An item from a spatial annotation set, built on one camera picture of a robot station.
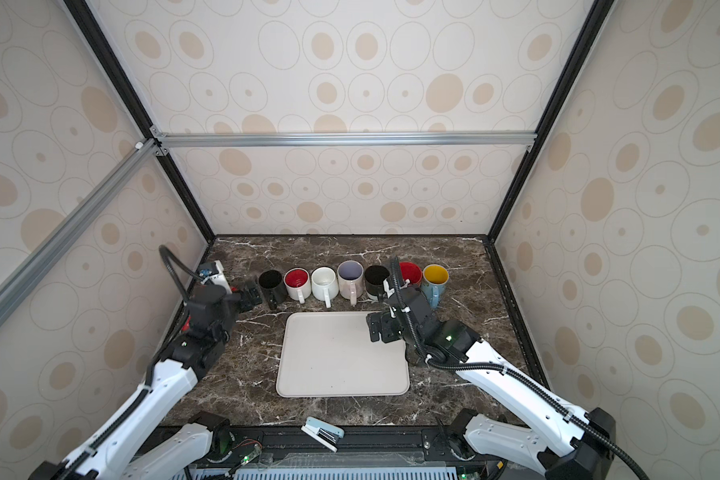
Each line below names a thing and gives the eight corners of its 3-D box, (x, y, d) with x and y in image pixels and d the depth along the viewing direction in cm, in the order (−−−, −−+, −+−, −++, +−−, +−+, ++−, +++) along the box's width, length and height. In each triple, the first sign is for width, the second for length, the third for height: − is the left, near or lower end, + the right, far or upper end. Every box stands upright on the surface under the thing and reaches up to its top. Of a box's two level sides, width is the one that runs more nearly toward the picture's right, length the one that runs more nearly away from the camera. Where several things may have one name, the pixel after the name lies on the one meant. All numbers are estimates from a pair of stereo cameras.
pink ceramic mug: (337, 310, 101) (334, 291, 92) (339, 280, 109) (337, 260, 100) (364, 310, 101) (364, 291, 92) (364, 280, 109) (364, 260, 100)
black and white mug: (361, 304, 102) (361, 284, 93) (369, 280, 109) (369, 259, 100) (380, 308, 101) (382, 288, 92) (387, 283, 108) (388, 263, 99)
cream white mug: (285, 307, 102) (279, 293, 95) (290, 281, 108) (285, 267, 102) (309, 307, 102) (305, 293, 95) (313, 282, 108) (309, 267, 102)
